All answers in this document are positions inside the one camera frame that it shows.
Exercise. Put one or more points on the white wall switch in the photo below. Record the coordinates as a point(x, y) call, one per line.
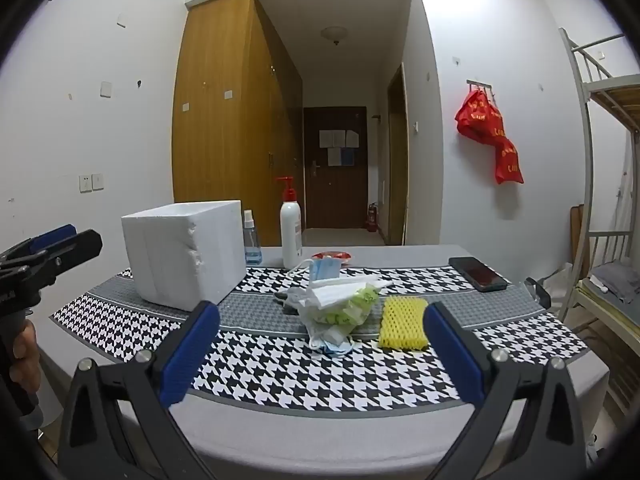
point(106, 89)

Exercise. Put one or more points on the green wet wipes packet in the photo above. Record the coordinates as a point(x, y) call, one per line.
point(350, 307)

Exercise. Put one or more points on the metal wall hook rack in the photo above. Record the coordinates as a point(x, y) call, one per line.
point(480, 82)

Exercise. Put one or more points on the yellow foam net sleeve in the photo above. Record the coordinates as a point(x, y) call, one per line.
point(404, 322)

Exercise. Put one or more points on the black table clamp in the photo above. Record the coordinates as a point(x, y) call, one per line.
point(540, 294)

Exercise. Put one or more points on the wooden wardrobe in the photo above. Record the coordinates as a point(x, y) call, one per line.
point(220, 125)

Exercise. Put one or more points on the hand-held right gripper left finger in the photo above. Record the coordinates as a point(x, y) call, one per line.
point(192, 355)

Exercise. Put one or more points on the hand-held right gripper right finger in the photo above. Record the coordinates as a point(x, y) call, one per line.
point(452, 355)

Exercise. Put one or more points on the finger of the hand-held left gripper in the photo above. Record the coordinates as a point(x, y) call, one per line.
point(75, 252)
point(50, 239)

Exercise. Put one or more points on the grey sock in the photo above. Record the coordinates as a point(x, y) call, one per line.
point(286, 300)

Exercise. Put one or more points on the white foam box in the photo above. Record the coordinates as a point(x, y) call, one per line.
point(175, 255)

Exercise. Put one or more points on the red hanging bags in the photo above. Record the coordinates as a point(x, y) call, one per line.
point(487, 125)

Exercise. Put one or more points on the houndstooth table runner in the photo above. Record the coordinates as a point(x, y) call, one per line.
point(280, 370)

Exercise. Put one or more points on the blue paper sheet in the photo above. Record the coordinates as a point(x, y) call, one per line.
point(341, 156)

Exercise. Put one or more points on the red snack packet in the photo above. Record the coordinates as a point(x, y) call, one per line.
point(334, 256)

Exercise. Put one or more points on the dark brown door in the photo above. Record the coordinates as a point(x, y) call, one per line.
point(337, 185)

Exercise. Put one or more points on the clear blue spray bottle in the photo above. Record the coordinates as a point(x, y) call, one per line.
point(251, 245)

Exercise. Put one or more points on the person's left hand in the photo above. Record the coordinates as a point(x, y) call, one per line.
point(25, 355)

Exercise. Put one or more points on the ceiling lamp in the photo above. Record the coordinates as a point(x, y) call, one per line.
point(334, 35)

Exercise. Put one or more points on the white paper sheets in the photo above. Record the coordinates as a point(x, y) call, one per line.
point(339, 138)

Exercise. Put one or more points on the metal bunk bed frame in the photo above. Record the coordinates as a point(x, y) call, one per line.
point(587, 160)

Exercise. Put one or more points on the white wall sockets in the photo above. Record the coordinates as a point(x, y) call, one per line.
point(91, 182)

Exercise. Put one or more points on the red fire extinguisher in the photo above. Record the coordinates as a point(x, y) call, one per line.
point(372, 217)

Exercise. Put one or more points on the white pump bottle red top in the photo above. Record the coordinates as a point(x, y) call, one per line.
point(291, 235)

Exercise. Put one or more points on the wooden side door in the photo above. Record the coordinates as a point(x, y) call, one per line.
point(397, 160)

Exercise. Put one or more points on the black smartphone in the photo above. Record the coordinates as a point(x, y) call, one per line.
point(480, 275)

